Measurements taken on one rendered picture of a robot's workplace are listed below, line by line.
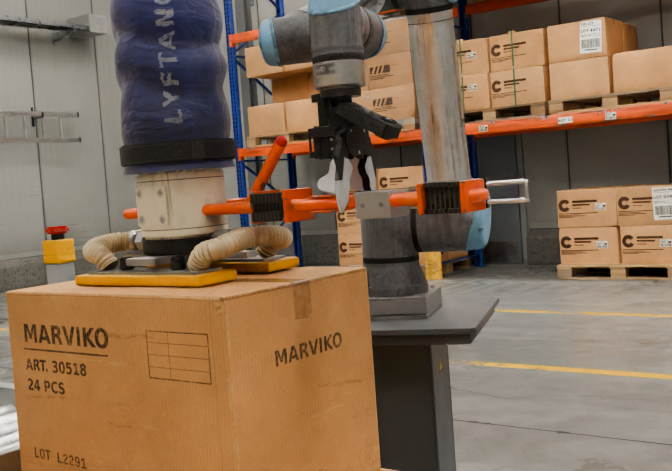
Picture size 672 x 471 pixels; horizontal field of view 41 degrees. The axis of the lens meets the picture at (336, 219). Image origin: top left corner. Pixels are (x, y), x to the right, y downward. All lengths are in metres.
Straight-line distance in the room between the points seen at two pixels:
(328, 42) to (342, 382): 0.62
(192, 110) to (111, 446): 0.63
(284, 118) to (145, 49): 9.10
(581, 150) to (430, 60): 8.15
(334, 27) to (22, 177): 11.29
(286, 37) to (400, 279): 0.85
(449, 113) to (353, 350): 0.75
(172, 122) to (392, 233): 0.81
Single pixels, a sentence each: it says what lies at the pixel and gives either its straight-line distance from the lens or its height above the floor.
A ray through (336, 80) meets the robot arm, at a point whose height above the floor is 1.28.
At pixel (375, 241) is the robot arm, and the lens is 2.33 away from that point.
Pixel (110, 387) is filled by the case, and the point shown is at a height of 0.77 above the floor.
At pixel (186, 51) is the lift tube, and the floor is 1.38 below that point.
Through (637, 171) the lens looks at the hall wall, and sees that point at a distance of 10.10.
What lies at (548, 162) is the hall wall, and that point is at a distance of 10.45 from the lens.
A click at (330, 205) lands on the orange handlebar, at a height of 1.07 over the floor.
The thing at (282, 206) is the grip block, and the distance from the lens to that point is 1.59.
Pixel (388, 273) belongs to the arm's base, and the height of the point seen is 0.87.
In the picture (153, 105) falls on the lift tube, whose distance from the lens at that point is 1.72.
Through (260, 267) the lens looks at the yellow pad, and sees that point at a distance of 1.75.
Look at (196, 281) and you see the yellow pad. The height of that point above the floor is 0.96.
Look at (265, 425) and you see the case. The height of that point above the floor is 0.72.
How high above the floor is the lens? 1.11
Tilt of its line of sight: 2 degrees down
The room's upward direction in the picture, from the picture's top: 4 degrees counter-clockwise
